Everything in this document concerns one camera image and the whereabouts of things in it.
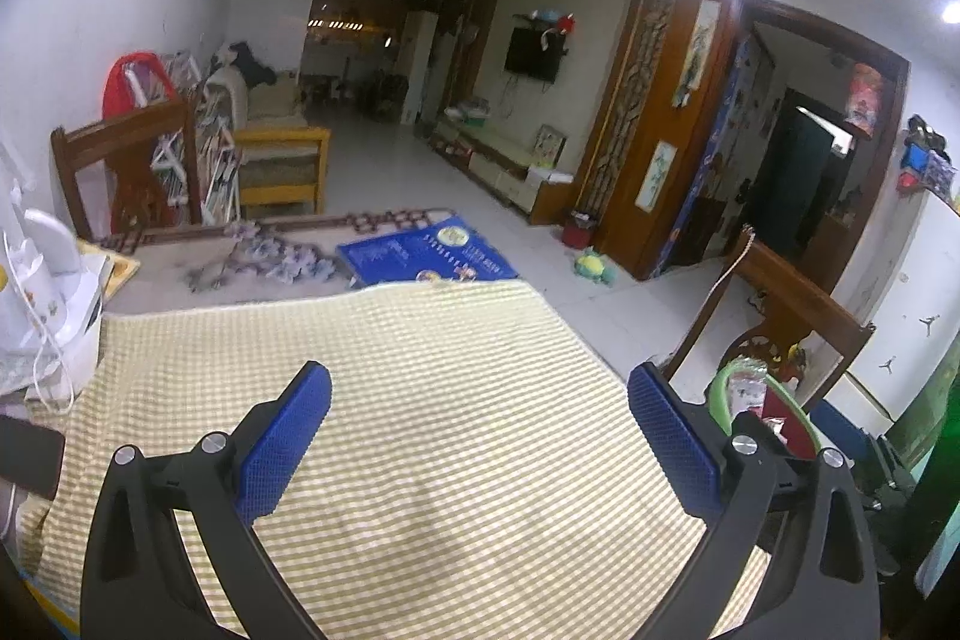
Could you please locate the green and red basin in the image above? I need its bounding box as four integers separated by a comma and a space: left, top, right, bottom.
709, 355, 822, 461

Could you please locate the tall white cabinet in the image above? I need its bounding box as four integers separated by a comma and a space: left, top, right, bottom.
394, 10, 438, 124

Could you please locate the long wall scroll painting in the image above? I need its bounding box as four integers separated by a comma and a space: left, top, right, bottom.
673, 0, 722, 109

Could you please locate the green plush turtle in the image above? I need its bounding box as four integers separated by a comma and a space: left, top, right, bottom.
572, 246, 617, 287

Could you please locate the red bag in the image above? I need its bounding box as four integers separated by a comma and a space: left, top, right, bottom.
103, 51, 162, 120

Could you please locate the white magazine rack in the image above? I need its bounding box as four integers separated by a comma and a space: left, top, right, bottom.
124, 51, 245, 229

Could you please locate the yellow book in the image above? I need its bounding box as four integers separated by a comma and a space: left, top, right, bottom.
75, 239, 142, 300

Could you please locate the television cabinet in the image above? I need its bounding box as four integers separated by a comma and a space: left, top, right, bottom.
431, 107, 578, 226

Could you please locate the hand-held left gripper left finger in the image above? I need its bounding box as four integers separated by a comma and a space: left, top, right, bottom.
79, 361, 333, 640

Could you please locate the bamboo wall scroll painting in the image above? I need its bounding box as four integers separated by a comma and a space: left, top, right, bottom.
635, 140, 678, 214

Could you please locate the carved wooden chair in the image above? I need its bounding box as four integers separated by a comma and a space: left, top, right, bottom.
660, 224, 877, 412

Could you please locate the small framed picture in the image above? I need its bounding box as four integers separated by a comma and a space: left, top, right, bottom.
534, 124, 567, 169

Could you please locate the wooden lattice partition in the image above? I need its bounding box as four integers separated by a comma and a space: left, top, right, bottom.
574, 0, 740, 281

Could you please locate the dark cloth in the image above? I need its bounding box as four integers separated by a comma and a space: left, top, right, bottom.
214, 40, 275, 86

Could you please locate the wall television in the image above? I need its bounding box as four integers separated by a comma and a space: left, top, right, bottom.
504, 26, 562, 84

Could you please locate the brown wooden chair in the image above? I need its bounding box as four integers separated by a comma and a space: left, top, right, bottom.
51, 98, 202, 240

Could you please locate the blue and red toy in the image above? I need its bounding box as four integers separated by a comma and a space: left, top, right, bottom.
898, 115, 957, 195

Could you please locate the colourful hanging decoration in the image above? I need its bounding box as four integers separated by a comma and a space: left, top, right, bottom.
844, 62, 886, 135

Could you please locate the wooden sofa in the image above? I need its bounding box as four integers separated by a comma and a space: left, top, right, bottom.
202, 66, 331, 217

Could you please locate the red bin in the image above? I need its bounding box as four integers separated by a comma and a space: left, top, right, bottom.
562, 210, 599, 249

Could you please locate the blue printed poster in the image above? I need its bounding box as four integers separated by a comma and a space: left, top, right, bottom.
336, 214, 520, 289

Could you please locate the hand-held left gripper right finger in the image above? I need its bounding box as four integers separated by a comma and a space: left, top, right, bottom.
627, 361, 880, 640

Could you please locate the white desk appliance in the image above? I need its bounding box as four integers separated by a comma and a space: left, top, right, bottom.
0, 145, 110, 386

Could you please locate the wall shelf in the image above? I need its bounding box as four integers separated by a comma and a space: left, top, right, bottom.
512, 8, 580, 35

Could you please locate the grey floral table cover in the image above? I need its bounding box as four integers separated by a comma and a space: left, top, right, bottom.
97, 206, 458, 315

